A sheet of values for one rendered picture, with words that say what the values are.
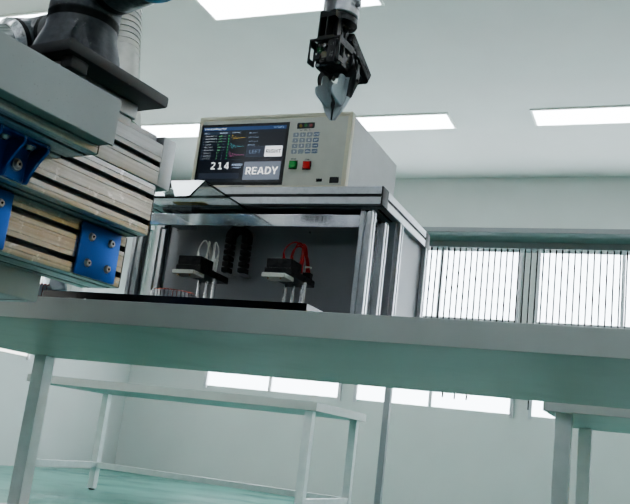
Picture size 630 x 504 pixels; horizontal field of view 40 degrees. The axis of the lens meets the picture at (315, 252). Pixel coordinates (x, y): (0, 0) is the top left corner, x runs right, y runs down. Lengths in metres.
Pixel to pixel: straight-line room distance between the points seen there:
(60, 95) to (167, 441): 8.44
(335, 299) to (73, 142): 1.08
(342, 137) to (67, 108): 1.07
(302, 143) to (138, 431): 7.74
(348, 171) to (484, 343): 0.75
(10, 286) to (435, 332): 0.72
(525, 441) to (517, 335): 6.73
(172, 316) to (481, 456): 6.70
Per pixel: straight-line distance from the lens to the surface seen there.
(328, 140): 2.15
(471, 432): 8.31
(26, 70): 1.15
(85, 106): 1.22
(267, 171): 2.19
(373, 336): 1.56
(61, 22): 1.45
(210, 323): 1.70
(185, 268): 2.12
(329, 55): 1.73
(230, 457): 9.14
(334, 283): 2.17
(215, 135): 2.30
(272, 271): 2.01
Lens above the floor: 0.50
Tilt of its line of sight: 13 degrees up
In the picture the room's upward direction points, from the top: 7 degrees clockwise
